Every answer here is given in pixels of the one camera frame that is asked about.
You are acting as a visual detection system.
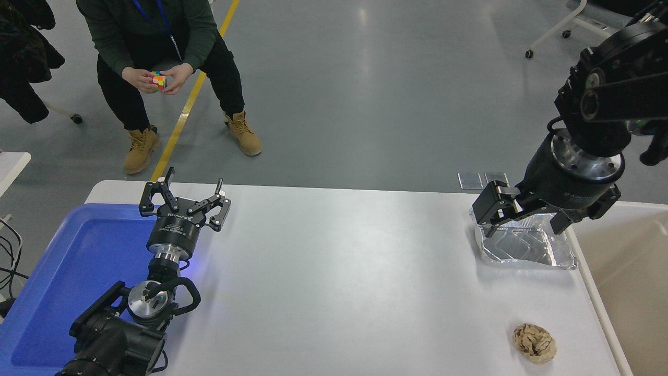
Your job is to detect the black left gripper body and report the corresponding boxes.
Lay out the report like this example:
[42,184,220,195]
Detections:
[146,200,207,260]

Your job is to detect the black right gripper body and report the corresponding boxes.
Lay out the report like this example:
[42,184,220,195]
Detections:
[514,135,615,215]

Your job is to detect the silver foil tray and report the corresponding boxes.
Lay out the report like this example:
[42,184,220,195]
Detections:
[469,208,579,271]

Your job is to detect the person's left hand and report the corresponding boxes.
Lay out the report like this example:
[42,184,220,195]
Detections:
[159,63,194,96]

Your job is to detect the person's right hand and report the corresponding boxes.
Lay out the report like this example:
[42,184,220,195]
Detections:
[122,66,157,95]

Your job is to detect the blue plastic tray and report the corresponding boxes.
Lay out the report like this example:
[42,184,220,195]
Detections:
[0,203,160,376]

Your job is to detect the large pale bin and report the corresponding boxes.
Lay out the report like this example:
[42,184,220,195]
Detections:
[566,200,668,376]

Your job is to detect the white chair leg with caster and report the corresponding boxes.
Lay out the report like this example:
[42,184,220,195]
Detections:
[41,98,84,125]

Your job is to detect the crumpled tan paper ball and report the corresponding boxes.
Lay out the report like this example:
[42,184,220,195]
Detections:
[512,323,557,365]

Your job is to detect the person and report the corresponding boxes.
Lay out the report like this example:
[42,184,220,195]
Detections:
[76,0,263,175]

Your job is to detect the small white side table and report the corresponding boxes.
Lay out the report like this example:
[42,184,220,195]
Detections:
[0,151,32,198]

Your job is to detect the black hanging coat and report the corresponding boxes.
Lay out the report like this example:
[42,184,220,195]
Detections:
[0,0,66,124]

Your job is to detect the white wheeled chair frame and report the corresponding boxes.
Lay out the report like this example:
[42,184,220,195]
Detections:
[525,0,635,59]

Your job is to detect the black cables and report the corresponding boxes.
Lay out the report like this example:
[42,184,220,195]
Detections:
[0,215,29,319]

